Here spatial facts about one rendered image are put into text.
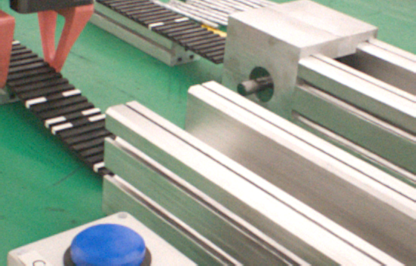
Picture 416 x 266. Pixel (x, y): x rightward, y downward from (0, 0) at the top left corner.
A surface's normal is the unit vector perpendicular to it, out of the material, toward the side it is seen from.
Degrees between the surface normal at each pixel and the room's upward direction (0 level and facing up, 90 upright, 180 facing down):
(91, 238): 3
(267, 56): 90
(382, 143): 90
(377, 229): 90
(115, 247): 3
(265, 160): 90
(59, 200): 0
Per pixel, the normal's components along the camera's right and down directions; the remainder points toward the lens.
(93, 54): 0.10, -0.88
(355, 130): -0.74, 0.24
